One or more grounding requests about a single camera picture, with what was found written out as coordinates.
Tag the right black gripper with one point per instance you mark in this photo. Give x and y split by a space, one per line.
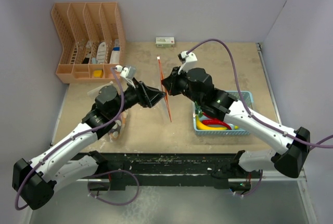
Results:
171 81

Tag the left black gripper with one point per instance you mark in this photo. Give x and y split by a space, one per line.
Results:
146 96

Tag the red zipper clear bag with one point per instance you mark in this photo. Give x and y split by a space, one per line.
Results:
164 89

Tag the polka dot zip bag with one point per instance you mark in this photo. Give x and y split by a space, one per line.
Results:
119 124

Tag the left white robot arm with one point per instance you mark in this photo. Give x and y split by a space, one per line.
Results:
37 180

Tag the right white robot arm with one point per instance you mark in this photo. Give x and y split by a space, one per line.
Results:
288 147

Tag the yellow pepper piece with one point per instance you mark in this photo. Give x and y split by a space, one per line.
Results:
200 126

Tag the blue white box in organizer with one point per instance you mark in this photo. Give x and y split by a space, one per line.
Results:
115 53

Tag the yellow block in organizer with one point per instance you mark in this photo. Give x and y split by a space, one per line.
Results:
98 73

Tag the small green white box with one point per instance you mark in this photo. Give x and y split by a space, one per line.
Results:
163 42

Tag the white tube in organizer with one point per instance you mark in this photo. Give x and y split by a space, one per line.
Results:
101 53

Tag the orange plastic desk organizer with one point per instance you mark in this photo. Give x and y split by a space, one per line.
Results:
81 27

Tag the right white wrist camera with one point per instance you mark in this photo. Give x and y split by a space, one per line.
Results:
188 61

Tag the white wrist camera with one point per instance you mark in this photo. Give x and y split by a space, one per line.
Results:
126 72
188 61

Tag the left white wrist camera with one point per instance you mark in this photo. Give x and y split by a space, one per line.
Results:
126 72

